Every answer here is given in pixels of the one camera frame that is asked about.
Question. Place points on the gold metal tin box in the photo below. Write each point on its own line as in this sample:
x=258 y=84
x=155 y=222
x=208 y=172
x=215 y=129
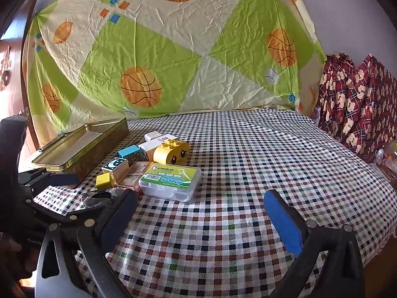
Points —
x=93 y=149

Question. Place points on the small yellow cube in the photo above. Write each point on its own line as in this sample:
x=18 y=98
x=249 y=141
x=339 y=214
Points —
x=105 y=180

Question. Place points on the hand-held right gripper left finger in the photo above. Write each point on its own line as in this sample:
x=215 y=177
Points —
x=119 y=220

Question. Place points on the red plaid bear print cloth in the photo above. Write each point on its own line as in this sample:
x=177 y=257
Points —
x=356 y=105

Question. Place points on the white toy brick moon print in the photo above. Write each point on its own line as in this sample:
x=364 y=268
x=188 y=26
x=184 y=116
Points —
x=114 y=166

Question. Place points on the clear plastic bag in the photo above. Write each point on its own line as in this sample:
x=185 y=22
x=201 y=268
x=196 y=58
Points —
x=386 y=164

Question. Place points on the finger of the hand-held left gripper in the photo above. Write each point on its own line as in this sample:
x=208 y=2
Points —
x=62 y=212
x=52 y=178

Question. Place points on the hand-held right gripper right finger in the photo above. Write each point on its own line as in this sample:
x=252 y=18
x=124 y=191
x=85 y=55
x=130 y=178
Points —
x=282 y=220

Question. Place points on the green cream ball print sheet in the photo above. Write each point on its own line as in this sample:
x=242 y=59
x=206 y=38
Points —
x=155 y=52

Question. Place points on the door decoration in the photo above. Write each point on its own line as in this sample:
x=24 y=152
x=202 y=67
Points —
x=4 y=68

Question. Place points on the wooden door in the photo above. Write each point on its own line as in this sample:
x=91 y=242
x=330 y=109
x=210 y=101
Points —
x=12 y=21

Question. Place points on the white charger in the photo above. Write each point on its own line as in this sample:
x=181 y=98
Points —
x=149 y=150

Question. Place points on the dental floss box green label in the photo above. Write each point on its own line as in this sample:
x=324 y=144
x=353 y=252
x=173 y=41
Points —
x=170 y=181

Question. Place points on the checked bed sheet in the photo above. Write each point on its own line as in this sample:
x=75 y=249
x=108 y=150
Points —
x=232 y=161

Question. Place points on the white box red label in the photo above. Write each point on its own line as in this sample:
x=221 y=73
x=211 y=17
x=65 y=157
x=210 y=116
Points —
x=161 y=137

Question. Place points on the yellow toy brick with face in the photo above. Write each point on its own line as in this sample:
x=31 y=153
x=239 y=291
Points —
x=172 y=153

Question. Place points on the blue toy block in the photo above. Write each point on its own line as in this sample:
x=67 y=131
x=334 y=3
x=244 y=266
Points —
x=130 y=152

